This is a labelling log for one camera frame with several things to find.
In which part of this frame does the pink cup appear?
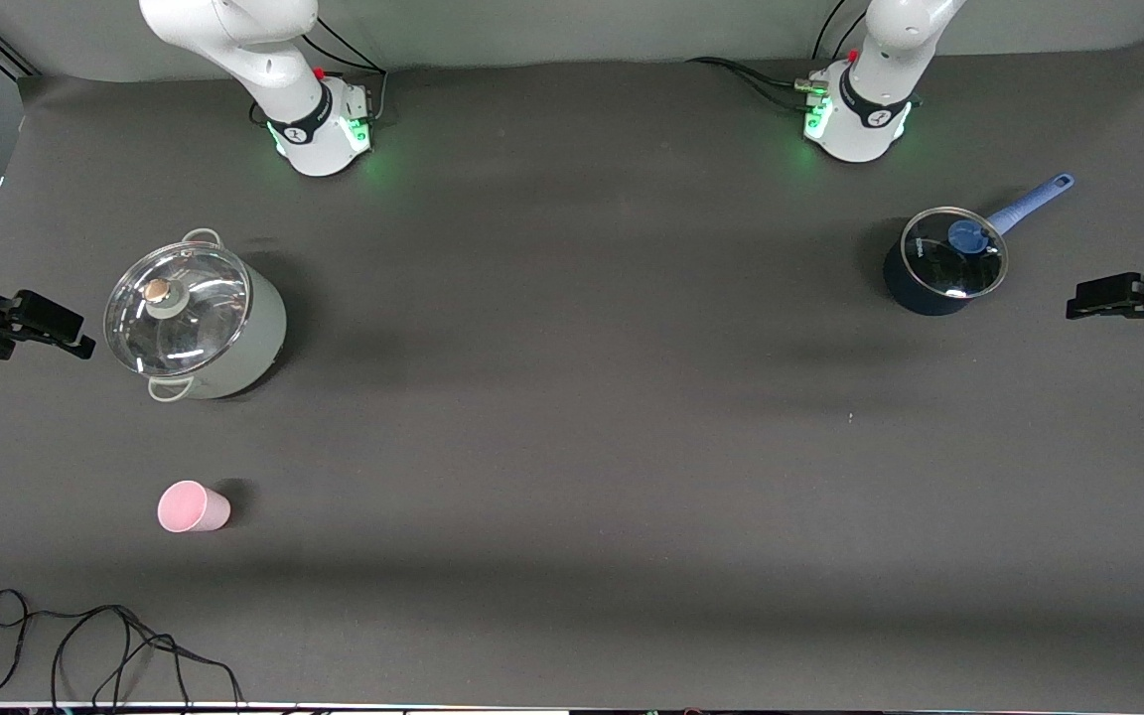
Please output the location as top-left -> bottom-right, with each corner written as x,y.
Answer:
157,480 -> 232,534

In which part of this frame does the large glass pot lid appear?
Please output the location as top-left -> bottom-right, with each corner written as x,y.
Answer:
103,241 -> 253,378

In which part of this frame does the glass lid with blue knob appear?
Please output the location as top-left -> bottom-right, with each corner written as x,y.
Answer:
902,207 -> 1010,300

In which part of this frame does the dark blue saucepan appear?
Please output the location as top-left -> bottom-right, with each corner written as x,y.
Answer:
882,173 -> 1075,317

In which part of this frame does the pale grey two-handled pot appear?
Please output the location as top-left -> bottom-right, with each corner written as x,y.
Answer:
103,228 -> 288,402

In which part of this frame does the loose black table cable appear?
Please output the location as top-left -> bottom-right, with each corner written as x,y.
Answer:
0,589 -> 247,711

